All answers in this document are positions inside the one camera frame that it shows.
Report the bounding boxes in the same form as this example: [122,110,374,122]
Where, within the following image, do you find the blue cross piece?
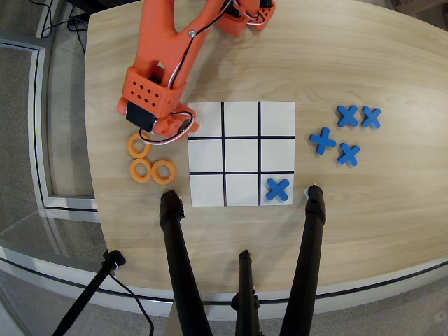
[360,106,382,130]
[336,104,360,128]
[309,127,337,155]
[265,177,292,203]
[337,142,361,167]

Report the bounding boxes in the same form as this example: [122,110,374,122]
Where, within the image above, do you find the white framed glass panel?
[0,30,103,220]

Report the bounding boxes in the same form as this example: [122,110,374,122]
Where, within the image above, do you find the orange ring piece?
[127,132,153,159]
[129,157,153,183]
[150,159,176,186]

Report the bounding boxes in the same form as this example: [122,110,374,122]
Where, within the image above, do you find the white tic-tac-toe grid sheet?
[186,101,297,207]

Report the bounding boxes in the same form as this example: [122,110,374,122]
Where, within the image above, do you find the short black tripod leg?
[230,248,262,336]

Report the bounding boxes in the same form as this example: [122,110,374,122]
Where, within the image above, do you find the black floor cables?
[36,0,89,53]

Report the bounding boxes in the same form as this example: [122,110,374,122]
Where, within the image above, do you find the thin black stand pole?
[51,249,127,336]

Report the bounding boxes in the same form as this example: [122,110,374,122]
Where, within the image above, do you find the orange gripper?
[116,97,202,138]

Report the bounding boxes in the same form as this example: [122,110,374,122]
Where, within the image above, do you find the black cable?
[107,272,155,336]

